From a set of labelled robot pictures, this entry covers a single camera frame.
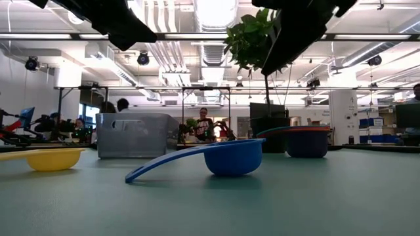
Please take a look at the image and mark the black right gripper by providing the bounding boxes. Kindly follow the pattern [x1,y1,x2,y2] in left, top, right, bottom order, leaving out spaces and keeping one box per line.
[252,0,358,77]

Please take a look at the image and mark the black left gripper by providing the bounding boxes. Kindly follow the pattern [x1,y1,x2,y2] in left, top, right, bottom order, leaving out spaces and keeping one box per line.
[51,0,158,52]

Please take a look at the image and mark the blue measuring cup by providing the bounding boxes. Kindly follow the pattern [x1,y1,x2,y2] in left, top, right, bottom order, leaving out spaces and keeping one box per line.
[124,138,266,184]

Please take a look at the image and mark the yellow measuring cup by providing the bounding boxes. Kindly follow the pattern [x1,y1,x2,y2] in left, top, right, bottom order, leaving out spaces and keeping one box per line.
[0,147,86,172]

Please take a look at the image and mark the green leafy plant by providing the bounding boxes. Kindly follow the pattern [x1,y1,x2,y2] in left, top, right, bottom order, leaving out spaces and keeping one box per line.
[223,8,296,118]

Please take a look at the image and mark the white pillar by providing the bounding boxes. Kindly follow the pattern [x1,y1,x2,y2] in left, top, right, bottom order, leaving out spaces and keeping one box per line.
[329,90,359,146]

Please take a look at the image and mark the clear plastic bin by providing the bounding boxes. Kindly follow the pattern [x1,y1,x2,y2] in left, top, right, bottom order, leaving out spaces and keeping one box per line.
[95,112,180,159]

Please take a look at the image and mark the blue storage bins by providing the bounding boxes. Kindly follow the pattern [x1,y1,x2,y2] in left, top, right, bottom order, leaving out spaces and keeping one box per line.
[359,117,385,128]

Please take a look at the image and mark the blue tilted monitor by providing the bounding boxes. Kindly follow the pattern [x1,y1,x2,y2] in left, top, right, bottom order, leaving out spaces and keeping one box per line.
[18,106,35,128]

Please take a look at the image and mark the black desk monitor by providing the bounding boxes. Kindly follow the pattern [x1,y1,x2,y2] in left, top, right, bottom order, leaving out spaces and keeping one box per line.
[395,104,420,129]

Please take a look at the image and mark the teal table mat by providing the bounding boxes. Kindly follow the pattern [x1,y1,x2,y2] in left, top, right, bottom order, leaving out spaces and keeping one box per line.
[0,146,420,236]

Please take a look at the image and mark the black table frame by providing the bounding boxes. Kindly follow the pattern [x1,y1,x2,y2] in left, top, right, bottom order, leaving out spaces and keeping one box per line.
[0,143,420,154]

